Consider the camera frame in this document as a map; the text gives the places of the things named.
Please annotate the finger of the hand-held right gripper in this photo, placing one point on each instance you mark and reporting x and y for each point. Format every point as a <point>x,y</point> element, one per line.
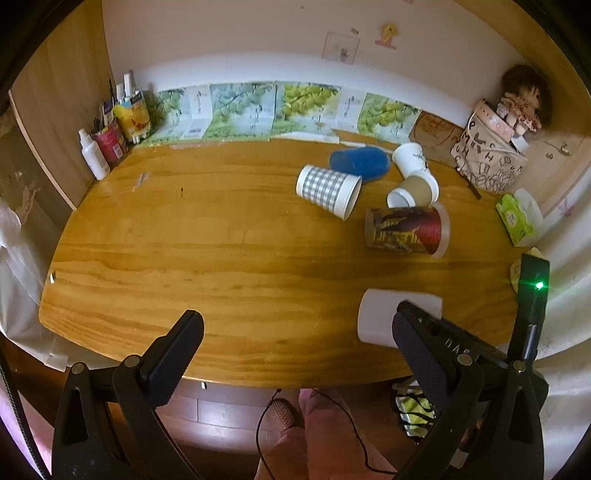
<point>455,340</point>

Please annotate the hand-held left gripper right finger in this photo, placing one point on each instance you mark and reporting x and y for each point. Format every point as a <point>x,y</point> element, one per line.
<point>422,355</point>

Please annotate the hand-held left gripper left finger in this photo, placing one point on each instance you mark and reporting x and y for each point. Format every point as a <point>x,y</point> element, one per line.
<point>178,341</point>

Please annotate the plain white cup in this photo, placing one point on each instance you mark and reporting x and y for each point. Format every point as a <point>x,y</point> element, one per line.
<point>376,316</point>

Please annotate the red yellow printed cup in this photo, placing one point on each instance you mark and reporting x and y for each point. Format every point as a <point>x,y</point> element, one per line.
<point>401,228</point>

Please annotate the beige paper cup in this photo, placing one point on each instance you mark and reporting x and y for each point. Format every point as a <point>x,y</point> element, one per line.
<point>418,189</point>

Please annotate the white cup with plant print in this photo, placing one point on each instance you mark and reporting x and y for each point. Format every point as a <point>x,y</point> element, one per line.
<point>410,158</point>

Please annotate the grey checked paper cup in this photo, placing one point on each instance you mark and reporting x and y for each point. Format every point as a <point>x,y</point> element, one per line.
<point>325,187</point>

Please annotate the blue plastic cup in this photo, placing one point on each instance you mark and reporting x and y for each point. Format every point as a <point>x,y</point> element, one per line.
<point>360,162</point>

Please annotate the white curtain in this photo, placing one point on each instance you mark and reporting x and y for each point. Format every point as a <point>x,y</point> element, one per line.
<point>565,277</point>

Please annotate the green black cloth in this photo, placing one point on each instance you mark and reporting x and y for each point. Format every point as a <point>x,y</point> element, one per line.
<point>415,410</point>

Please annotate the green tissue pack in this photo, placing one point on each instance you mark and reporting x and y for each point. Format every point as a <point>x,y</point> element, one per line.
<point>517,217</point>

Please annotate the person's leg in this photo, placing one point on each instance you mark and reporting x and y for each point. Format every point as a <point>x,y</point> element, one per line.
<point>318,443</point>

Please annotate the brown pen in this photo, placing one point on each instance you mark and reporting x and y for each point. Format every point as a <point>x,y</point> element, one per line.
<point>468,183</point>

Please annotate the letter patterned bag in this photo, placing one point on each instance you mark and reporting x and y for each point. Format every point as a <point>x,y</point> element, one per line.
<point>487,161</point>

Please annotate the white cloth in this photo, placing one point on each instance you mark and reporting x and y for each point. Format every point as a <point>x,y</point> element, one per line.
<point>18,258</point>

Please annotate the white spray bottle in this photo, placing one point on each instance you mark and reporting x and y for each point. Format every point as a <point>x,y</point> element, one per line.
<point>93,159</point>

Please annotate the red pen holder can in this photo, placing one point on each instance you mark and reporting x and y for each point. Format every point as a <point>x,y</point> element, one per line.
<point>110,145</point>

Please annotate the brown cardboard box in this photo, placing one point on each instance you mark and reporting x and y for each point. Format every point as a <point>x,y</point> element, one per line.
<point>434,134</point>

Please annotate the brown haired doll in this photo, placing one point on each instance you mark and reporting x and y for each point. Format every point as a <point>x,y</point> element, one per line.
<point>524,99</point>

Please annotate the leaf print book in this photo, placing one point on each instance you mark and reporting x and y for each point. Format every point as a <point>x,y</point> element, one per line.
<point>385,117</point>
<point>238,110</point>
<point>304,108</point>
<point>351,113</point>
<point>184,113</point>

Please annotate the white tube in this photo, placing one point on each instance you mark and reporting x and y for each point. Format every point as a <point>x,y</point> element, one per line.
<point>128,85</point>

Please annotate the yellow cartoon sticker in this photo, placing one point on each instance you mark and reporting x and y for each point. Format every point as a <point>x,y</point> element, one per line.
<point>387,34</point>

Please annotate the paper drawing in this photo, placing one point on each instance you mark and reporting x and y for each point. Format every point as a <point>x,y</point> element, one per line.
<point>340,47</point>

